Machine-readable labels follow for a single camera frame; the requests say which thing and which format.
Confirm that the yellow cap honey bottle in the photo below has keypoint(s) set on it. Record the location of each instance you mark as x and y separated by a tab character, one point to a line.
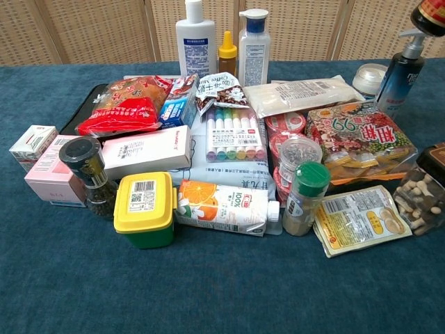
227	55

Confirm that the orange juice carton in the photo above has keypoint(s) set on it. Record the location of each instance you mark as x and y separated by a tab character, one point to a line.
222	208

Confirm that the white noodle packet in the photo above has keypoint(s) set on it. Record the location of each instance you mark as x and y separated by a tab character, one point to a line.
299	95

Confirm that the long white pink box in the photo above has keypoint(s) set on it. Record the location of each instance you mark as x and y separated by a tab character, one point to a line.
146	153

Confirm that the pastel highlighter pen pack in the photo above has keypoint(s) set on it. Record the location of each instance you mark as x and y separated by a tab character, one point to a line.
233	139

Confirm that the large white lotion bottle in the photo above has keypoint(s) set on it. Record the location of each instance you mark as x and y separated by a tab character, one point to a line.
194	45

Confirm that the white cream jar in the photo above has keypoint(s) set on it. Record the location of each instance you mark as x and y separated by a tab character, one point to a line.
368	81

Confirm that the brown lid nut jar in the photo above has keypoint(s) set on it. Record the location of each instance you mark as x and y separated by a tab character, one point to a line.
424	195

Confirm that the yellow white sachet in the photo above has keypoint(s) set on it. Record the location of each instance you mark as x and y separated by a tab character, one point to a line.
361	222

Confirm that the small white red box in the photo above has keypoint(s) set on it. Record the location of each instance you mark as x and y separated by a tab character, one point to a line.
31	146

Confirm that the clear cup grey seeds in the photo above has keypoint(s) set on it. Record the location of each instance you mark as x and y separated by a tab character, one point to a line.
299	153

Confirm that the blue table cloth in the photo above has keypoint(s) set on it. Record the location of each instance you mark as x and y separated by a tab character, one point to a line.
104	278

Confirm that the blue pump spray bottle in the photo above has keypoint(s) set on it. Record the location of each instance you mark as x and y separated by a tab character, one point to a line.
400	83

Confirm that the black bottle red label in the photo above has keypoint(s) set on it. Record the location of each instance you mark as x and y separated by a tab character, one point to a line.
429	17

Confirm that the black pepper grinder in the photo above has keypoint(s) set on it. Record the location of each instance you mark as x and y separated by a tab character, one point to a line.
88	170

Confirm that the green cap spice jar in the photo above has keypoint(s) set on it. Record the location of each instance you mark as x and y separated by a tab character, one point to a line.
306	198

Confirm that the red snack bag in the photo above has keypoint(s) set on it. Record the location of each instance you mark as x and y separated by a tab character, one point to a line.
121	108

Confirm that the clear bottle blue cap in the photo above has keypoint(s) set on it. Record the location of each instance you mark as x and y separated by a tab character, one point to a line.
253	52

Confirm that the blue toothpaste box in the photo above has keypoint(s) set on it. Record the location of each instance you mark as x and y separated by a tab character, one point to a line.
175	111

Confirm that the wicker folding screen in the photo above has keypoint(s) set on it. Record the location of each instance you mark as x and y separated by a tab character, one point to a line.
104	31

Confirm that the yellow lid green container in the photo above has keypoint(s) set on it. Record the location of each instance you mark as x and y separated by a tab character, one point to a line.
144	208

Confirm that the grain cracker bag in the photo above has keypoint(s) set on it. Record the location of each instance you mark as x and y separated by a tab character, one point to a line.
358	139

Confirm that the pink square box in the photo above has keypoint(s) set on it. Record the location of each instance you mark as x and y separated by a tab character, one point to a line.
52	177

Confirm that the red lid snack cup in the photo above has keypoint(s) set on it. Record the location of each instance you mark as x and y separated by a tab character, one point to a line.
285	121
278	144
281	189

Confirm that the coffee milk snack bag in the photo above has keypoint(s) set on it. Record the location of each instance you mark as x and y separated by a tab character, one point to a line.
219	92

